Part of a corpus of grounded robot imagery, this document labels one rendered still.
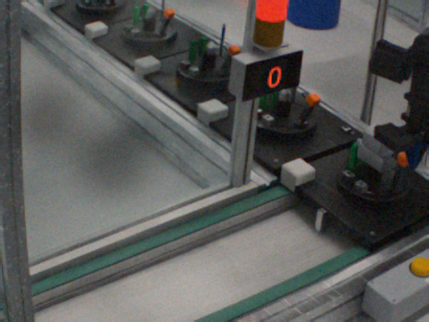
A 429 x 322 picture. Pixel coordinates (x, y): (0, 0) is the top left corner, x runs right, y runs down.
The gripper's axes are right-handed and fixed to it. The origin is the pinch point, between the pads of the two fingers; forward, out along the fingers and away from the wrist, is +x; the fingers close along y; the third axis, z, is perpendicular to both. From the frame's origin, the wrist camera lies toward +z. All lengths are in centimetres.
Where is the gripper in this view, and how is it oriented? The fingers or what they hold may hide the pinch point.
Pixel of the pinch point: (415, 151)
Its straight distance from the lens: 164.5
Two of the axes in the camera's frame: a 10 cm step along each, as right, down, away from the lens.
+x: -0.9, 8.2, 5.7
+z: 6.4, 4.9, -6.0
